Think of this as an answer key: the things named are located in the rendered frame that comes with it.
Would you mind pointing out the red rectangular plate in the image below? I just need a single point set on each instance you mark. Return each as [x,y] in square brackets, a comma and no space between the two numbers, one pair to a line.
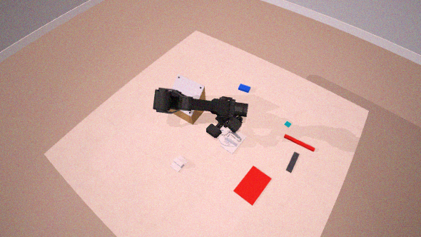
[252,185]

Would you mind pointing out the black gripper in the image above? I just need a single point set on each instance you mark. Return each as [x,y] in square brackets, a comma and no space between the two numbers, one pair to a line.
[215,131]

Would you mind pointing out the red flat bar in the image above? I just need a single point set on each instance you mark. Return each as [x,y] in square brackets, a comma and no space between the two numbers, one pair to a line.
[299,142]

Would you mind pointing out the small blue block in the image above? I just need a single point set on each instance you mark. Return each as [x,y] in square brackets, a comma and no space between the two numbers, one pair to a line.
[244,88]

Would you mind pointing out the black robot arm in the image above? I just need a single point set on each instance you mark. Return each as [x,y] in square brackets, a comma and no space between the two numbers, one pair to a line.
[164,100]

